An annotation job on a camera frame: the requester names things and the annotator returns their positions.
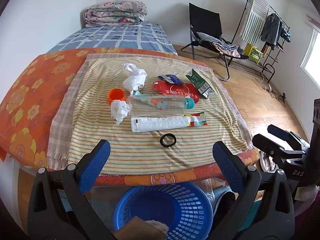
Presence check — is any clear plastic bottle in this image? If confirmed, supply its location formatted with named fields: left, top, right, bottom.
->
left=128, top=94, right=195, bottom=112

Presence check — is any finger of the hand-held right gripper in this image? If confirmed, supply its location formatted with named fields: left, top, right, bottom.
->
left=252, top=134, right=309, bottom=167
left=267, top=124, right=312, bottom=147

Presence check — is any green striped hanging towel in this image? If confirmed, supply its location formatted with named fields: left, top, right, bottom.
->
left=240, top=0, right=270, bottom=46

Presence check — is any window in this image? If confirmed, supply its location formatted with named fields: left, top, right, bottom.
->
left=300, top=29, right=320, bottom=80

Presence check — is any teal hanging garment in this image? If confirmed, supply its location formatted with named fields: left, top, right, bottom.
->
left=281, top=26, right=292, bottom=43

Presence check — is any crumpled white tissue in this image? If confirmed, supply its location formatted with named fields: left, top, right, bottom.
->
left=111, top=99, right=131, bottom=125

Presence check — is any green carton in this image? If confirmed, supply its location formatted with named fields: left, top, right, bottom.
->
left=185, top=69, right=215, bottom=99

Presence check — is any clear plastic bag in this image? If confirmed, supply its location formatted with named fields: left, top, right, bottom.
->
left=200, top=179, right=225, bottom=205

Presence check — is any black clothes rack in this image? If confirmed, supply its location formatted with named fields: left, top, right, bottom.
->
left=231, top=0, right=292, bottom=83

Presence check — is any blue checked bed sheet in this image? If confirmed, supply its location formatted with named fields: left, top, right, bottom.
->
left=47, top=21, right=178, bottom=54

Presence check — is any dark striped cloth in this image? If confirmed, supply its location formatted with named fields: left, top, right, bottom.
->
left=196, top=32, right=238, bottom=52

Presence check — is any black folding chair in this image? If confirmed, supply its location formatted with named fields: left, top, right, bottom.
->
left=180, top=2, right=248, bottom=82

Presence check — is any black power cable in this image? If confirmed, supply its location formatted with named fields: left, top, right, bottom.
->
left=252, top=76, right=288, bottom=105

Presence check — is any blue plastic basket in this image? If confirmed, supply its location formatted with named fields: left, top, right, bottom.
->
left=114, top=182, right=214, bottom=240

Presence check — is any striped fringed towel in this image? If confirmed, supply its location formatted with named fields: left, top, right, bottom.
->
left=47, top=53, right=253, bottom=175

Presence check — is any crumpled white plastic bag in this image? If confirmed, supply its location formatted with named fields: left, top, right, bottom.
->
left=122, top=63, right=148, bottom=92

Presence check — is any blue snack wrapper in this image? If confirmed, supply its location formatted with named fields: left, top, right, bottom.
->
left=157, top=74, right=185, bottom=85

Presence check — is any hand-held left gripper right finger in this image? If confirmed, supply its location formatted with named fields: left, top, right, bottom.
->
left=212, top=141, right=295, bottom=240

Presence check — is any black hair tie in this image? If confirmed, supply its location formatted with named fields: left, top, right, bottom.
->
left=160, top=133, right=177, bottom=147

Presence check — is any folded floral quilt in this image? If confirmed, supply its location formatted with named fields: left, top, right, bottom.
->
left=83, top=1, right=147, bottom=28

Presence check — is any orange floral blanket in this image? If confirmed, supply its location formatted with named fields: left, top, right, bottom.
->
left=0, top=47, right=260, bottom=188

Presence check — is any dark hanging jacket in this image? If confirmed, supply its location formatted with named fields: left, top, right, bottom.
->
left=260, top=14, right=283, bottom=50

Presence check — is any brown cardboard piece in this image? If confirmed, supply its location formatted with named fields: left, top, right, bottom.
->
left=120, top=216, right=169, bottom=240

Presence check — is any white and colourful wrapper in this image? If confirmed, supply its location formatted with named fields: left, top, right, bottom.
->
left=130, top=112, right=208, bottom=133

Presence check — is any pink cloth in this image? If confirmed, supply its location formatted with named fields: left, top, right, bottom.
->
left=229, top=47, right=247, bottom=58

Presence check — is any yellow plastic crate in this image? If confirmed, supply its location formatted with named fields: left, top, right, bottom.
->
left=244, top=44, right=263, bottom=63

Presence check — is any red paper packet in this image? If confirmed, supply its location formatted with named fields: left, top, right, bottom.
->
left=152, top=80, right=200, bottom=103

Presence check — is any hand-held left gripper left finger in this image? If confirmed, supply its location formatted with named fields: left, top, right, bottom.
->
left=27, top=139, right=118, bottom=240

